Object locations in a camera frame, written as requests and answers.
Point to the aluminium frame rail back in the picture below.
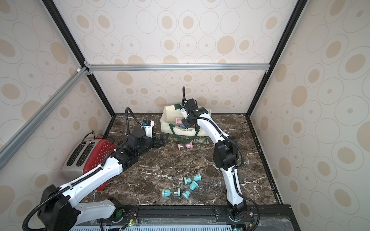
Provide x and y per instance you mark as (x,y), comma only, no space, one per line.
(177,67)

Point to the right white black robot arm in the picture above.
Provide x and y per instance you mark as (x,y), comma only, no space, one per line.
(228,157)

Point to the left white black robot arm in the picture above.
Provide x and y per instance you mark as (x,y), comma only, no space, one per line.
(61,209)

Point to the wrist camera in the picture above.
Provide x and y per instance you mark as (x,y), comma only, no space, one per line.
(189,105)
(147,126)

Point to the aluminium frame rail left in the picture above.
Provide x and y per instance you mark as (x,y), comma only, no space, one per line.
(16,141)

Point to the pink hourglass top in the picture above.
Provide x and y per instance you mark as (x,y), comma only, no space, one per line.
(183,146)

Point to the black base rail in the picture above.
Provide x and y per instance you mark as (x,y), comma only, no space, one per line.
(193,218)

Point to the aluminium frame rail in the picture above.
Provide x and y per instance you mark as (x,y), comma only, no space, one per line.
(16,141)
(177,67)

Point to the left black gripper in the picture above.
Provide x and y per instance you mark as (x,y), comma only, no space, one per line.
(163,141)

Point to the cream canvas tote bag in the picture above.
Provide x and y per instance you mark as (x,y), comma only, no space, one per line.
(170,113)

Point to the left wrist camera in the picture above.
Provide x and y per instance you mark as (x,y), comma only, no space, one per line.
(147,126)

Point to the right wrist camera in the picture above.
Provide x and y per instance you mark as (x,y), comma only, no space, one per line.
(189,105)

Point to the red and steel toaster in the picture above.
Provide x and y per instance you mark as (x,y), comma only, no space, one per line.
(85,157)

